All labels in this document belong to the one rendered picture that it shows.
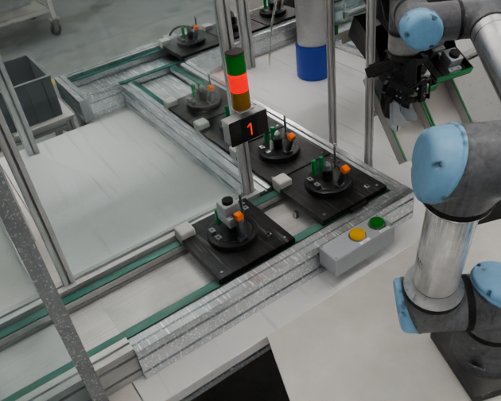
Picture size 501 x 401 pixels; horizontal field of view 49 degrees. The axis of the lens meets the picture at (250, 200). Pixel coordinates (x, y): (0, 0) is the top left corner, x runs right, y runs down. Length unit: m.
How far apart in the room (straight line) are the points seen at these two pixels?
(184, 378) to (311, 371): 0.30
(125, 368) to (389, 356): 0.61
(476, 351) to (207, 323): 0.61
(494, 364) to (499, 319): 0.13
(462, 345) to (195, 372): 0.60
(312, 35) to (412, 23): 1.33
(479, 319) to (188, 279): 0.72
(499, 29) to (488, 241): 0.73
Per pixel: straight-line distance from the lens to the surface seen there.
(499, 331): 1.25
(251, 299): 1.41
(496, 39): 1.10
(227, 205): 1.43
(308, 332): 1.41
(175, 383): 1.37
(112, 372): 1.35
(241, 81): 1.44
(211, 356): 1.39
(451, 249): 0.99
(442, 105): 1.87
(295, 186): 1.66
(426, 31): 1.14
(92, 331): 1.46
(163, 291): 1.48
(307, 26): 2.43
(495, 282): 1.20
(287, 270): 1.44
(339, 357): 1.36
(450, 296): 1.14
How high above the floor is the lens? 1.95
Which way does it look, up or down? 37 degrees down
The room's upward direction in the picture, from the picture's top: 8 degrees counter-clockwise
